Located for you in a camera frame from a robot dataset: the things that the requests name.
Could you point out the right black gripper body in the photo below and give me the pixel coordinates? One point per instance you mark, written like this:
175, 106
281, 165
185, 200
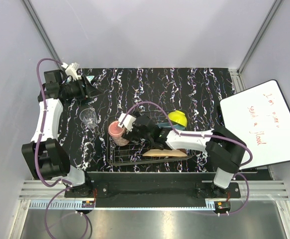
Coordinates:
129, 135

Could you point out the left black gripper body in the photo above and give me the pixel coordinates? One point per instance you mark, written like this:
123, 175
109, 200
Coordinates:
75, 89

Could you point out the clear glass cup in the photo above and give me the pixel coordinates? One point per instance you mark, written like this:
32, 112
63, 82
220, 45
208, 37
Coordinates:
89, 118

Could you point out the pink cup brown lid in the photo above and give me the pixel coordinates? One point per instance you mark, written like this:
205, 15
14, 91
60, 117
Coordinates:
116, 134

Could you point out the orange floral plate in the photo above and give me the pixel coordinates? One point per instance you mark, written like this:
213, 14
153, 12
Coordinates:
164, 153

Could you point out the wire dish rack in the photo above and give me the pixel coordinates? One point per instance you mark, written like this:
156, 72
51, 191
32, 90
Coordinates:
132, 153

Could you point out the yellow-green bowl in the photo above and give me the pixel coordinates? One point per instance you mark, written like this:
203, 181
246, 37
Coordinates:
178, 117

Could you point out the teal scalloped plate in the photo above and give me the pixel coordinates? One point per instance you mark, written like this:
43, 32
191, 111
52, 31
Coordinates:
174, 124

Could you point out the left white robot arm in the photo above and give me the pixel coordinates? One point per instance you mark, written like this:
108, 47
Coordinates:
45, 157

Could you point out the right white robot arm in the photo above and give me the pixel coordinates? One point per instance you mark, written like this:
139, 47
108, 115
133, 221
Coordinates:
225, 150

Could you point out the teal cat-ear headphones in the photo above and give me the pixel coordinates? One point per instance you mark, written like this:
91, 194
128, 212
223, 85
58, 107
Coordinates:
90, 78

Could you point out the black marble pattern mat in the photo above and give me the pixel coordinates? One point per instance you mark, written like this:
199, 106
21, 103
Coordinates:
195, 91

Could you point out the white dry-erase board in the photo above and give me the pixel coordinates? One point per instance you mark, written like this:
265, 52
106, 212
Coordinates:
260, 117

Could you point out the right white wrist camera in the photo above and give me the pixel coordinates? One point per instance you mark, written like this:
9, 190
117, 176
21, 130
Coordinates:
126, 121

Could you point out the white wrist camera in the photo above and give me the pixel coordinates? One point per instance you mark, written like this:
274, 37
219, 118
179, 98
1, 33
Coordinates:
126, 121
71, 70

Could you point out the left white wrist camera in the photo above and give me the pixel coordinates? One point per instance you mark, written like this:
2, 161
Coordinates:
71, 70

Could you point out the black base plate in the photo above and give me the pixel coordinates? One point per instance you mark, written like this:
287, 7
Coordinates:
194, 184

